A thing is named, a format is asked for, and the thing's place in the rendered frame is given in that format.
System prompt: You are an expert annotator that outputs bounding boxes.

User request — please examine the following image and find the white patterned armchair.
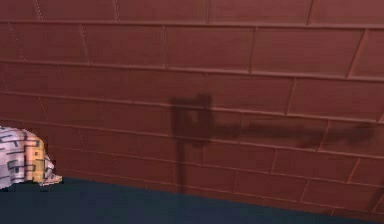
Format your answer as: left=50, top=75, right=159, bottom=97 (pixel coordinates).
left=0, top=125, right=63, bottom=190

